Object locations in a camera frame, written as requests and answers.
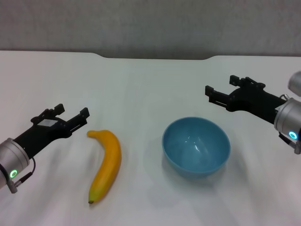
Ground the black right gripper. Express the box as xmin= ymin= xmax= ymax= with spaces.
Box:
xmin=205 ymin=74 xmax=286 ymax=123

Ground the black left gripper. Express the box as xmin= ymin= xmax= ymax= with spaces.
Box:
xmin=14 ymin=103 xmax=91 ymax=158

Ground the yellow banana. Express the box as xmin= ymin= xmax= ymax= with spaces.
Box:
xmin=87 ymin=129 xmax=122 ymax=204

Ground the blue bowl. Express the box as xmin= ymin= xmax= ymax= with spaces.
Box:
xmin=161 ymin=116 xmax=231 ymax=180

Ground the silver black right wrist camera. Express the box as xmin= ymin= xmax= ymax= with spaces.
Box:
xmin=288 ymin=70 xmax=301 ymax=97

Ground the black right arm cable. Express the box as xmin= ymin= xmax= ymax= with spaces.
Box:
xmin=278 ymin=131 xmax=301 ymax=155

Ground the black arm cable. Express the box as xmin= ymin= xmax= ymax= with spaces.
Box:
xmin=278 ymin=131 xmax=301 ymax=155
xmin=8 ymin=156 xmax=37 ymax=194

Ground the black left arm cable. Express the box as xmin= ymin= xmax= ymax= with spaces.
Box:
xmin=8 ymin=156 xmax=37 ymax=194

